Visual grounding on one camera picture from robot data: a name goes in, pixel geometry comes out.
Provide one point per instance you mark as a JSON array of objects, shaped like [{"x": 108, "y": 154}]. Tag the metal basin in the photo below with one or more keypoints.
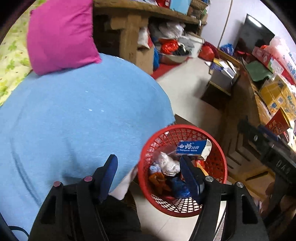
[{"x": 173, "y": 59}]

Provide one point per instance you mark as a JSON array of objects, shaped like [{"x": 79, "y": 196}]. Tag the wooden shelf unit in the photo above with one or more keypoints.
[{"x": 121, "y": 29}]

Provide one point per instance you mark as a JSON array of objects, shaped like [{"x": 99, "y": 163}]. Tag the magenta pillow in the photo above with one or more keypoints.
[{"x": 60, "y": 36}]

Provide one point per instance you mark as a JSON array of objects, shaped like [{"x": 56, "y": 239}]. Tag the blue plastic bag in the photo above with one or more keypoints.
[{"x": 179, "y": 188}]

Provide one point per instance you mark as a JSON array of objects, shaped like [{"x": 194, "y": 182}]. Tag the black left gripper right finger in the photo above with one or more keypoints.
[{"x": 242, "y": 220}]

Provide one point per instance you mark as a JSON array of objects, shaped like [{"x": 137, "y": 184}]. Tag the white paper ball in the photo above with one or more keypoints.
[{"x": 168, "y": 166}]

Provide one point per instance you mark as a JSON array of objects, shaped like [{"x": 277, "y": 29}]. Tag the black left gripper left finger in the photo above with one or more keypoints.
[{"x": 72, "y": 212}]

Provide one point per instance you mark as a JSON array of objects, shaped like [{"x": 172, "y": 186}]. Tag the light blue tissue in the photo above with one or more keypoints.
[{"x": 155, "y": 168}]

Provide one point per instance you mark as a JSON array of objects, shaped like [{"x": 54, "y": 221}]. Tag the blue toothpaste box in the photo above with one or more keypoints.
[{"x": 200, "y": 149}]

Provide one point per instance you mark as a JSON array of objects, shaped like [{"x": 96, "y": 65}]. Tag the blue bed sheet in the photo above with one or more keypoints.
[{"x": 64, "y": 125}]

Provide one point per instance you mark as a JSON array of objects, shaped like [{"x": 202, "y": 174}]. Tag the green clover quilt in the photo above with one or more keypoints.
[{"x": 15, "y": 64}]

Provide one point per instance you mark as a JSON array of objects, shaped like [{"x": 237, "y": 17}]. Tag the orange wrapper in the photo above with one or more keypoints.
[{"x": 158, "y": 180}]

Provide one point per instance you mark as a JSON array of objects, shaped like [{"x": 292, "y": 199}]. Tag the black monitor screen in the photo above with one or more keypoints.
[{"x": 252, "y": 34}]

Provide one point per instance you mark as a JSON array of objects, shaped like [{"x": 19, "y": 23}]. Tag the red white medicine box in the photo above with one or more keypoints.
[{"x": 200, "y": 164}]

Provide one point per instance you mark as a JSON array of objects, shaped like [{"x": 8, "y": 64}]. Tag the red plastic trash basket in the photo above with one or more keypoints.
[{"x": 166, "y": 140}]

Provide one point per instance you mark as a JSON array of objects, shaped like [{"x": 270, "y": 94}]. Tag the yellow cardboard box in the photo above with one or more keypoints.
[{"x": 278, "y": 95}]

